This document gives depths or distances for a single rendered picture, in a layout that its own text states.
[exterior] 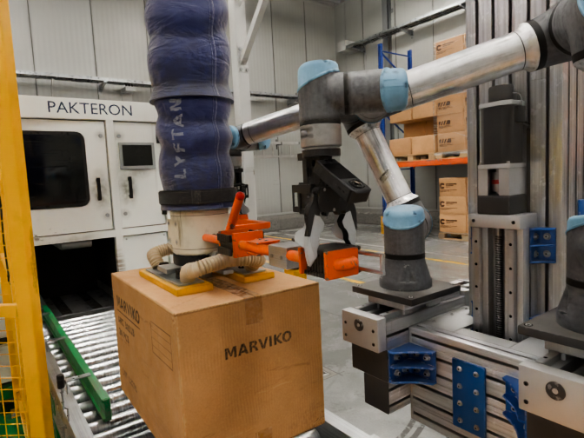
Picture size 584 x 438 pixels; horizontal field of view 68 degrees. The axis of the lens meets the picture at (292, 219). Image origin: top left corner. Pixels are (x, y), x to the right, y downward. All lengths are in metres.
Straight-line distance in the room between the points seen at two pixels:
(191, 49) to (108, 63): 9.06
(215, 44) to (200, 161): 0.32
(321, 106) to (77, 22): 9.71
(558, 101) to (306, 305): 0.79
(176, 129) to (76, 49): 9.02
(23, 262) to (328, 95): 1.15
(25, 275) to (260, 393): 0.85
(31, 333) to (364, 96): 1.28
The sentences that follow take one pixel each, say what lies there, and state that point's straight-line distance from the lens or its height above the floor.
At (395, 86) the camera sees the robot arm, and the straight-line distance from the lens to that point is 0.79.
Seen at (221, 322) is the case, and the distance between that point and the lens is 1.05.
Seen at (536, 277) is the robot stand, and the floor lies 1.09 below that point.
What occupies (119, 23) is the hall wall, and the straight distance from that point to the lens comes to 10.61.
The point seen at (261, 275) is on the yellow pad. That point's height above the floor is 1.10.
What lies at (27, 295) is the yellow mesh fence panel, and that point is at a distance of 1.63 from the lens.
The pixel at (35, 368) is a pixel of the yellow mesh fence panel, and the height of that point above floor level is 0.80.
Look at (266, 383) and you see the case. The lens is 1.17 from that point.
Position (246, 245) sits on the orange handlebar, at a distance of 1.01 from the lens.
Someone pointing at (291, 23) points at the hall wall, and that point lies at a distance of 12.80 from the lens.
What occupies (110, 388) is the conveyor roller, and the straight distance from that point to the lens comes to 2.08.
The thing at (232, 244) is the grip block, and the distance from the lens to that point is 1.05.
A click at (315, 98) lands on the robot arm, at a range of 0.79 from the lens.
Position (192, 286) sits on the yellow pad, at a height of 1.11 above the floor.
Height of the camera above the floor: 1.37
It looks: 5 degrees down
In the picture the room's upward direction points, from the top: 3 degrees counter-clockwise
